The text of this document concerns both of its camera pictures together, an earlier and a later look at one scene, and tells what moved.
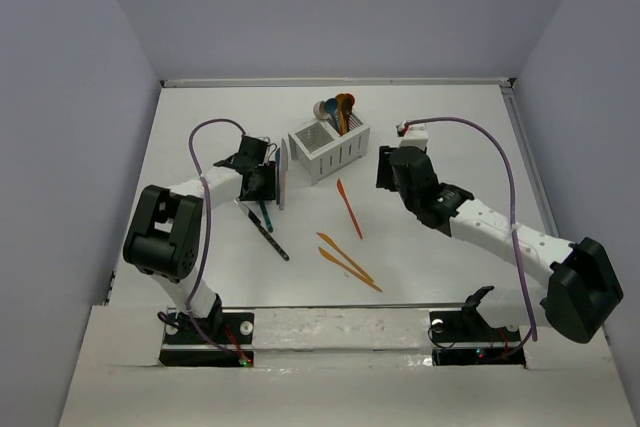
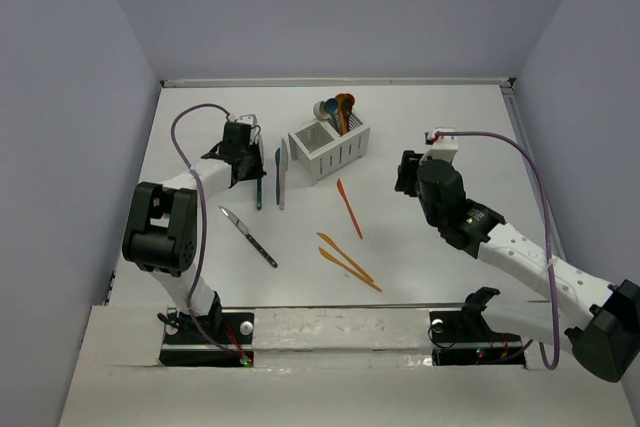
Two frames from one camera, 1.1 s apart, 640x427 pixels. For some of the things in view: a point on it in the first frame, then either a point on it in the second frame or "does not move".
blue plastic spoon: [331, 105] does not move
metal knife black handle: [264, 231] -> [240, 225]
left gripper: [268, 191] -> [256, 172]
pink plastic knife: [283, 171] does not move
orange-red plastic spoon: [347, 105] does not move
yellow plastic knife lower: [345, 266] does not move
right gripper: [384, 175] -> [408, 170]
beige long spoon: [319, 111] does not move
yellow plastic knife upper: [328, 240] does not move
